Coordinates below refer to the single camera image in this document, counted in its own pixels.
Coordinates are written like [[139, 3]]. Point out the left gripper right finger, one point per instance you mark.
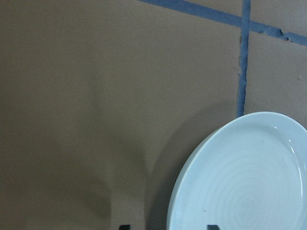
[[213, 227]]

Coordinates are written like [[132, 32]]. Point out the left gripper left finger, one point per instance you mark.
[[124, 227]]

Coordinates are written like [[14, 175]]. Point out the light blue ceramic plate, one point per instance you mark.
[[250, 174]]

